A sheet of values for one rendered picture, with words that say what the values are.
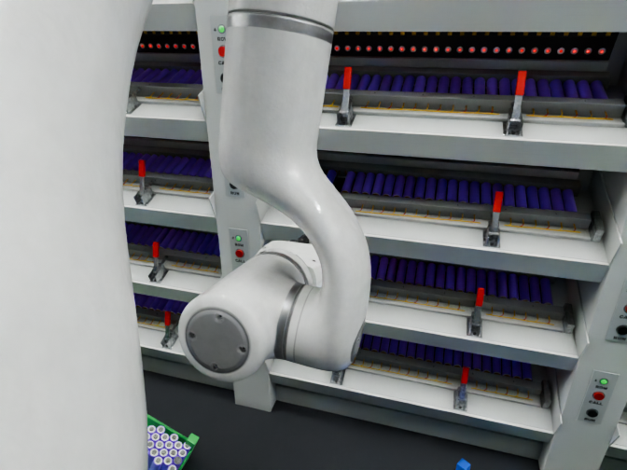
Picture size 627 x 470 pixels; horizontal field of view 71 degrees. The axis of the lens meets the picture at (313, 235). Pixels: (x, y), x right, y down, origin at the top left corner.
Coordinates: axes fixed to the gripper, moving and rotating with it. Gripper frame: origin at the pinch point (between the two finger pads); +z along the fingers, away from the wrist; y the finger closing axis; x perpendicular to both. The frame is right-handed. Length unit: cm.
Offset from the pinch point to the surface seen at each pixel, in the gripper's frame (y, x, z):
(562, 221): 38.7, 3.9, 21.0
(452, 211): 20.5, 3.8, 20.8
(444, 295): 21.2, -14.0, 24.3
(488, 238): 26.5, 0.9, 14.8
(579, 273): 41.7, -3.8, 16.5
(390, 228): 9.8, 0.0, 17.4
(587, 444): 51, -40, 22
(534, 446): 44, -46, 28
